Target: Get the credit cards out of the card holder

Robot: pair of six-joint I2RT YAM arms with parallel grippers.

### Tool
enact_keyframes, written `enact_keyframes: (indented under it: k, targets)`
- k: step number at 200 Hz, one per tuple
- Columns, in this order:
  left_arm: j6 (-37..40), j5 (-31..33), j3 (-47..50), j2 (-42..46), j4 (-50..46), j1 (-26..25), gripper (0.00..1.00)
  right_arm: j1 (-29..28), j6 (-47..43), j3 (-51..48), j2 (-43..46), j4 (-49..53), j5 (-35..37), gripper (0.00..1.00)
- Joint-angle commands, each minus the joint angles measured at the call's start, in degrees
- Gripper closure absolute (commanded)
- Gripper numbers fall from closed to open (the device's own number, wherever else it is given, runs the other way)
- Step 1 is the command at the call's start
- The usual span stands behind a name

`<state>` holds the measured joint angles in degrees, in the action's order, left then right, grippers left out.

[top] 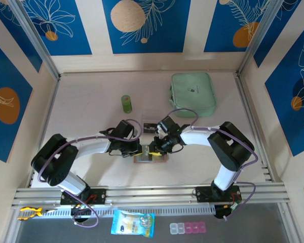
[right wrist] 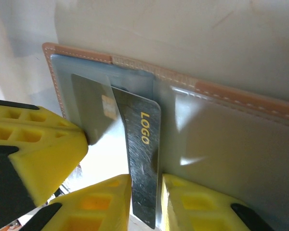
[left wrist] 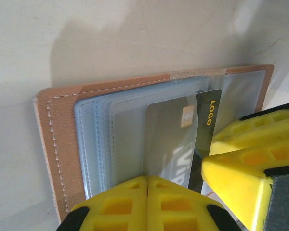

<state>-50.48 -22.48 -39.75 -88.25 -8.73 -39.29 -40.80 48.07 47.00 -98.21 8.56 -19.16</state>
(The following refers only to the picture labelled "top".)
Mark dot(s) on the brown leather card holder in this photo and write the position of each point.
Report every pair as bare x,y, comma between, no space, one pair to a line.
162,159

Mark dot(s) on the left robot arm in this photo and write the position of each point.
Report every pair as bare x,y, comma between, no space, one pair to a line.
55,159

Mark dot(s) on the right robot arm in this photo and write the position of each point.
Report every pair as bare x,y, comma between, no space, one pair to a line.
233,146

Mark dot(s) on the green cylindrical bottle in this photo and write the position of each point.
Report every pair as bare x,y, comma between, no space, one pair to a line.
126,105

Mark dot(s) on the mint green zip pouch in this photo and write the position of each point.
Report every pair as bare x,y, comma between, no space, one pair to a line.
192,86

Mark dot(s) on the blue snack packet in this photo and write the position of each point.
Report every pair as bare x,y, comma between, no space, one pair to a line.
131,224

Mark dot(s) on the white and pink pill organizer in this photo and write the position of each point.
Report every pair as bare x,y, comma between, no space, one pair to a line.
188,227

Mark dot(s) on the yellow black pliers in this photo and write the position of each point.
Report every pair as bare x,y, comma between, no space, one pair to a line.
28,212

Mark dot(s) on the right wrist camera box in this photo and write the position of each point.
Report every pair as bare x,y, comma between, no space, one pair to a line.
162,132

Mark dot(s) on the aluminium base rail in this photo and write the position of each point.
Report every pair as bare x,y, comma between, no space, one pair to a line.
152,193

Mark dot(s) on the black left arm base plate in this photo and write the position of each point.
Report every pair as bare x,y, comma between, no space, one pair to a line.
98,195

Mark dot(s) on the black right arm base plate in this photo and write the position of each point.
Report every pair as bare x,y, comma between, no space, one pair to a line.
202,193

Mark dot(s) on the aluminium side rail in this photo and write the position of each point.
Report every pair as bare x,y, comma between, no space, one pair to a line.
50,106
243,96

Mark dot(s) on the aluminium frame post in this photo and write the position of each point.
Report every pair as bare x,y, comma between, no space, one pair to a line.
35,38
258,35

